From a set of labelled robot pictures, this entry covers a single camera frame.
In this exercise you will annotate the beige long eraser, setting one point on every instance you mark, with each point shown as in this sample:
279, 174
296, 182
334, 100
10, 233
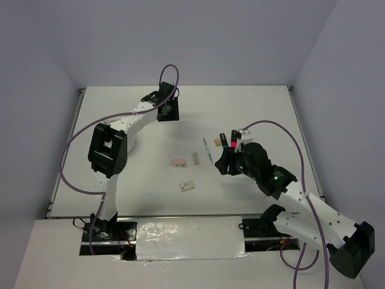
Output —
195, 158

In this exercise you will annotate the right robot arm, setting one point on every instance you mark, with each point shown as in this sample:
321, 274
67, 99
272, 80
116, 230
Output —
349, 244

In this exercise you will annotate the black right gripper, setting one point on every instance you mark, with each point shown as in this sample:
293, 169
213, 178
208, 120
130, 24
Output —
228, 157

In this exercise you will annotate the blue clear pen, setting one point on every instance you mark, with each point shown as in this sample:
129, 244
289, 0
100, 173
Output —
208, 151

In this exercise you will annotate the white staple box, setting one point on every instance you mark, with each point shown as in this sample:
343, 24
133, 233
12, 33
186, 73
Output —
186, 186

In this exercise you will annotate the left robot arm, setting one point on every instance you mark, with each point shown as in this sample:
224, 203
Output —
110, 145

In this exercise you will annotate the white round container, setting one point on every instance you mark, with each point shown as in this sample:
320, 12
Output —
131, 138

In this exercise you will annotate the blue capped black highlighter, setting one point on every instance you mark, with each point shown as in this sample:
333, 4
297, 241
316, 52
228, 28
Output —
223, 140

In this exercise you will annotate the pink capped black highlighter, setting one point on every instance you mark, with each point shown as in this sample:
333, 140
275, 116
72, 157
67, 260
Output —
234, 138

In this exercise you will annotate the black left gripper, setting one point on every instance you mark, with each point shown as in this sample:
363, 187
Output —
174, 114

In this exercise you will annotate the black mounting rail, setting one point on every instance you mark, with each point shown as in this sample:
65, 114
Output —
123, 244

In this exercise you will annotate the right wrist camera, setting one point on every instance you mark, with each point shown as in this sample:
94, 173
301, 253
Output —
243, 137

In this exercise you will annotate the small tan eraser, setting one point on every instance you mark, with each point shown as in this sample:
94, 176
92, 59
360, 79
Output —
217, 141

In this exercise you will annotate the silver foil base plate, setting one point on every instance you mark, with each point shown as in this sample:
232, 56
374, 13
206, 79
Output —
189, 238

